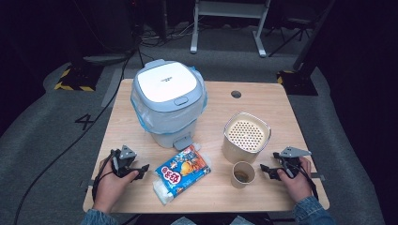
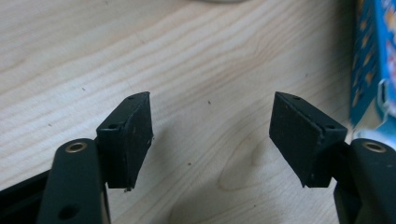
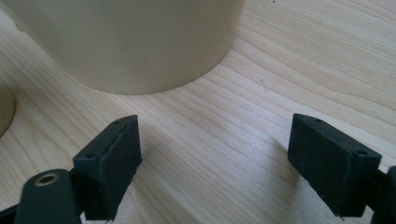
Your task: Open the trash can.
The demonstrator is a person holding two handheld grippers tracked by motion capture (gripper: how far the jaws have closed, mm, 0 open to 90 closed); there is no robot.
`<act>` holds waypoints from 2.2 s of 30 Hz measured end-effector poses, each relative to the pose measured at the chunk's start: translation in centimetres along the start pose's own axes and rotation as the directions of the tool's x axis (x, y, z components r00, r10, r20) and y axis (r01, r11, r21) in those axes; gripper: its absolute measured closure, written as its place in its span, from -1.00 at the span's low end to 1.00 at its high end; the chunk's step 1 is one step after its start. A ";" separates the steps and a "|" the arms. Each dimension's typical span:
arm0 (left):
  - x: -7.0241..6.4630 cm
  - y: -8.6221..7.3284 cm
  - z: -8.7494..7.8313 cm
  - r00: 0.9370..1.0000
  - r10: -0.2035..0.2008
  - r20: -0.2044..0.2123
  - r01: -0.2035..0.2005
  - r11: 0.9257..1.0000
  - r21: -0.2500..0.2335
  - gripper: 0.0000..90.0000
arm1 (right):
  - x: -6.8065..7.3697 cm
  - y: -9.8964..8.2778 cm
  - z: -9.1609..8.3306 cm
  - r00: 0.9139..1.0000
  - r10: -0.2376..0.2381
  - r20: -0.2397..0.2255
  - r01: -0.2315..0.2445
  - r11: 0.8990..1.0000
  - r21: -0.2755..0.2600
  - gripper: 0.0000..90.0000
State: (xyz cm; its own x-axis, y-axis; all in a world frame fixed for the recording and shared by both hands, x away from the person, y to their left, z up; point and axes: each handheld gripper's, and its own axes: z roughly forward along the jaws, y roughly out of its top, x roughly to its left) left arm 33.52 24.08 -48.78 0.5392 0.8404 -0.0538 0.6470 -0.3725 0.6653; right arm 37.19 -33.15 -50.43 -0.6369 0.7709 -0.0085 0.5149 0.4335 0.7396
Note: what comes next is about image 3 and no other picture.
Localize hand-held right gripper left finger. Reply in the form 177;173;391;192
73;114;143;221

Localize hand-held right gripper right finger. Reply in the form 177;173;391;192
287;113;383;217

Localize cream perforated strainer basket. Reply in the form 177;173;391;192
0;87;17;138

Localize beige pedal trash bin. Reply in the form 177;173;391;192
0;0;247;95

